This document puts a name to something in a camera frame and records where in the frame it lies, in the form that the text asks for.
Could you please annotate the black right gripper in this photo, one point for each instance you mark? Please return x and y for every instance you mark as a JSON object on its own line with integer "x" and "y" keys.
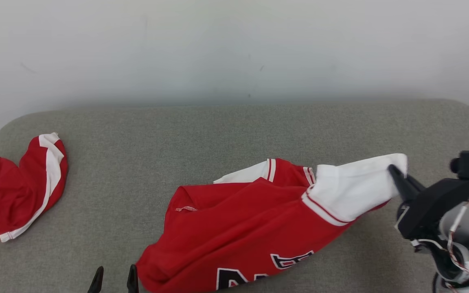
{"x": 426, "y": 211}

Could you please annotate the red shorts white stripe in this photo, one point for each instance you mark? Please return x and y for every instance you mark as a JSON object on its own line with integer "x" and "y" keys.
{"x": 6, "y": 195}

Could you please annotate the red number 23 jersey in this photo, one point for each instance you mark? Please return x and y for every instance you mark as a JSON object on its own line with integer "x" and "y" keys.
{"x": 238, "y": 232}

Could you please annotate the grey fabric sofa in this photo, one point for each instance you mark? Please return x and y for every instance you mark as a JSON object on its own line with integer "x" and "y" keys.
{"x": 157, "y": 142}

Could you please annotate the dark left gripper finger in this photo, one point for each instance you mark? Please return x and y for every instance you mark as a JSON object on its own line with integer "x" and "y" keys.
{"x": 132, "y": 280}
{"x": 96, "y": 283}

